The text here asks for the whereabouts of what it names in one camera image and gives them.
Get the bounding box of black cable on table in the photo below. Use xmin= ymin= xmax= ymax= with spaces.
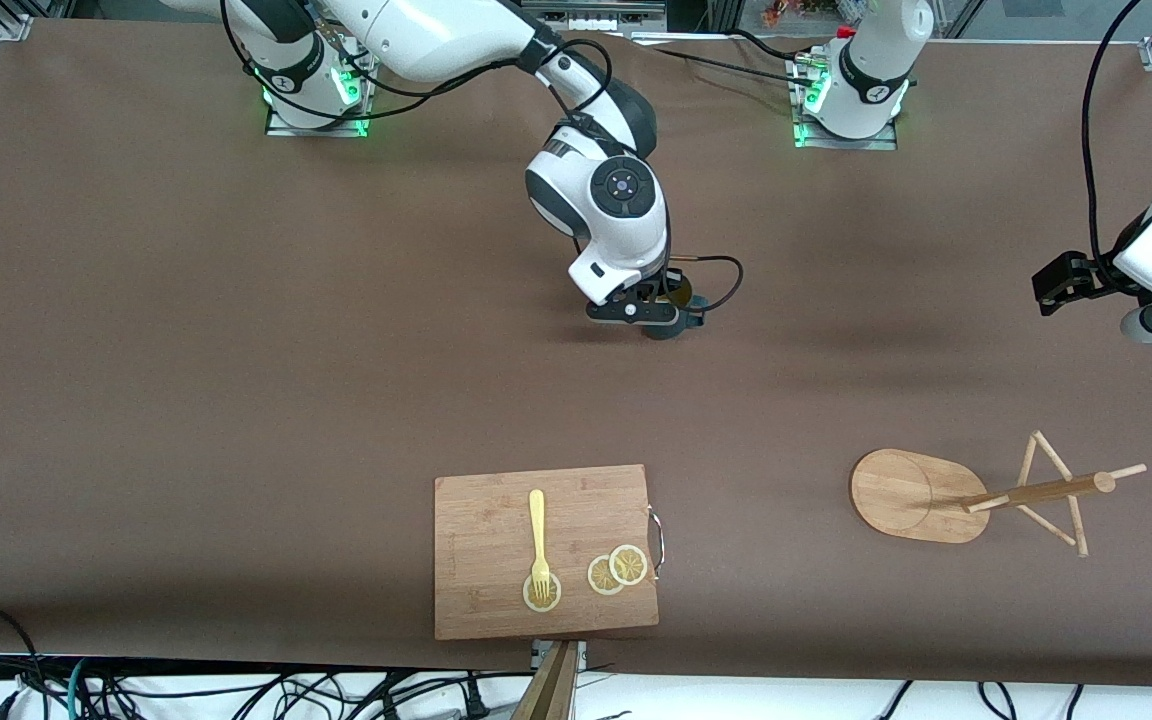
xmin=731 ymin=28 xmax=822 ymax=65
xmin=646 ymin=40 xmax=819 ymax=89

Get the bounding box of teal cup yellow inside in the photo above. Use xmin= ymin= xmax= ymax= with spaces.
xmin=644 ymin=272 xmax=709 ymax=341

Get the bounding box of grey power strip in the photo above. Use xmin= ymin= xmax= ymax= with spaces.
xmin=526 ymin=0 xmax=667 ymax=31

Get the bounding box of wooden cup rack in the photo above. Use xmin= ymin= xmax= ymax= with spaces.
xmin=850 ymin=430 xmax=1148 ymax=559

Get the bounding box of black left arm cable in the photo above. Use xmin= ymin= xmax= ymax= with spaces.
xmin=1079 ymin=0 xmax=1145 ymax=286

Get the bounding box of wooden post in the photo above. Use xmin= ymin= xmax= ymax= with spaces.
xmin=511 ymin=640 xmax=579 ymax=720

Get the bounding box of wooden cutting board metal handle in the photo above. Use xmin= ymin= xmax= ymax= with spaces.
xmin=433 ymin=463 xmax=666 ymax=642

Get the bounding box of yellow plastic fork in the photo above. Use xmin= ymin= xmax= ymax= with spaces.
xmin=528 ymin=488 xmax=553 ymax=607

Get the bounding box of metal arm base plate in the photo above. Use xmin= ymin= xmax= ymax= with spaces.
xmin=264 ymin=100 xmax=371 ymax=139
xmin=792 ymin=115 xmax=899 ymax=151

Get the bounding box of small metal bracket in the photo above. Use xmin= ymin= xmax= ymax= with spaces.
xmin=531 ymin=638 xmax=589 ymax=673

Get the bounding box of thin black tangled cable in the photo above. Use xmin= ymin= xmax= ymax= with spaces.
xmin=86 ymin=668 xmax=462 ymax=720

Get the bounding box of brown table cover sheet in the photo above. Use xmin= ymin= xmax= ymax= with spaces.
xmin=0 ymin=18 xmax=1152 ymax=689

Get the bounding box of lemon slice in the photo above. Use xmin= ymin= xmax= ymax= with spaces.
xmin=608 ymin=544 xmax=649 ymax=587
xmin=522 ymin=570 xmax=563 ymax=613
xmin=586 ymin=555 xmax=627 ymax=597

